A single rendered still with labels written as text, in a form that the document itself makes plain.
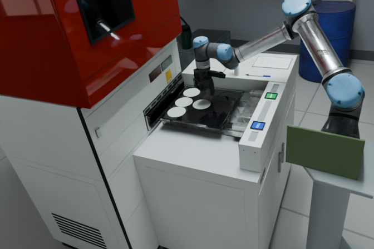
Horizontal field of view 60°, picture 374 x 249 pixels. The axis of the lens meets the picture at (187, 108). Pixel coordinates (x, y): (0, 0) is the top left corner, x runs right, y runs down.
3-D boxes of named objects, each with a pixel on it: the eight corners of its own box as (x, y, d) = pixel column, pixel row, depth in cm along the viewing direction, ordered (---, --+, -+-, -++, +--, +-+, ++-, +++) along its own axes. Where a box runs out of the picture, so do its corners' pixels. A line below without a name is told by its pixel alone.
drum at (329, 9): (350, 65, 373) (360, -3, 332) (342, 86, 338) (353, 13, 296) (304, 61, 399) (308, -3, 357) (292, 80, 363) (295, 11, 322)
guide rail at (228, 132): (162, 124, 178) (161, 119, 176) (164, 122, 179) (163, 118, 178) (251, 139, 157) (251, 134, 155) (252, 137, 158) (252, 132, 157)
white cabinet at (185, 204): (161, 253, 203) (132, 155, 159) (215, 155, 273) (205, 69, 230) (262, 290, 176) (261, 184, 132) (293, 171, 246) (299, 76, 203)
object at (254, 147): (239, 168, 141) (237, 144, 134) (268, 103, 182) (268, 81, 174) (260, 173, 137) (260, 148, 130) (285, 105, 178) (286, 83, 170)
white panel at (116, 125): (103, 182, 145) (75, 108, 124) (181, 92, 205) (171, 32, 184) (109, 183, 144) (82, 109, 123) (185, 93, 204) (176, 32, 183)
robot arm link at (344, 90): (369, 104, 125) (308, 0, 146) (369, 94, 112) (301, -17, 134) (338, 117, 129) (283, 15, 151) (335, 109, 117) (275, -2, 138)
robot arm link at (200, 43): (203, 41, 152) (188, 40, 156) (206, 63, 158) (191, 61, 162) (212, 36, 157) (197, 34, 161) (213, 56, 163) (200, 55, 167)
